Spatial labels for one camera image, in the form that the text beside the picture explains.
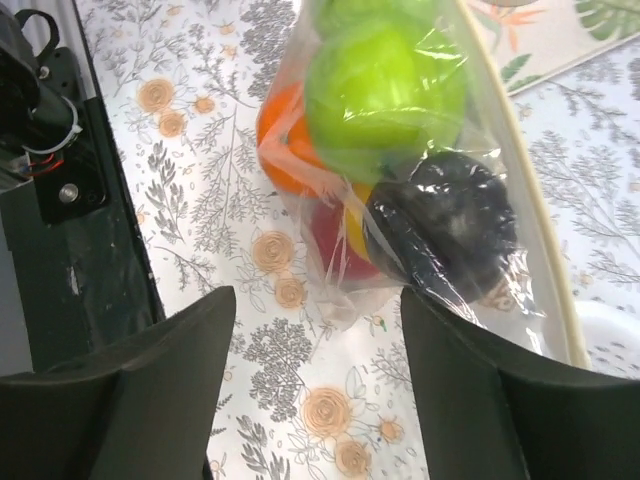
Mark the green fake apple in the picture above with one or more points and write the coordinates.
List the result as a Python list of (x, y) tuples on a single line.
[(382, 92)]

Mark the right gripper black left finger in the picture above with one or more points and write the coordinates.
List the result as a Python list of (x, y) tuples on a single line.
[(142, 408)]

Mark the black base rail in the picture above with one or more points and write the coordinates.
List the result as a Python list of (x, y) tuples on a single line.
[(82, 271)]

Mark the dark purple fake fruit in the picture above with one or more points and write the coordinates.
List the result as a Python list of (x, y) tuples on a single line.
[(445, 227)]

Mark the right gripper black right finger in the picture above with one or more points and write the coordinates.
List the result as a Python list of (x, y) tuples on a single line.
[(490, 409)]

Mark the green fake bell pepper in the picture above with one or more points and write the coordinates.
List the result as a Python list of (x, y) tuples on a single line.
[(331, 16)]

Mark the clear zip top bag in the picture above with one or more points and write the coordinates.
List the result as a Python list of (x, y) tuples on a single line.
[(531, 306)]

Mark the fake lemon yellow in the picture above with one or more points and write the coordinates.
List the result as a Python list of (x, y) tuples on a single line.
[(355, 205)]

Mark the leaf pattern serving tray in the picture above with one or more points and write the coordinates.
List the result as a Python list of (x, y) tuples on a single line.
[(531, 41)]

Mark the fake orange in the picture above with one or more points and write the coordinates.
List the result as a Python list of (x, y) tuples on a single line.
[(283, 122)]

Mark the red fake apple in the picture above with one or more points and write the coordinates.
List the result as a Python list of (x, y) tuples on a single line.
[(340, 265)]

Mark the white plastic basket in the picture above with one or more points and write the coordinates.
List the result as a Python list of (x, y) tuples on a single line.
[(611, 337)]

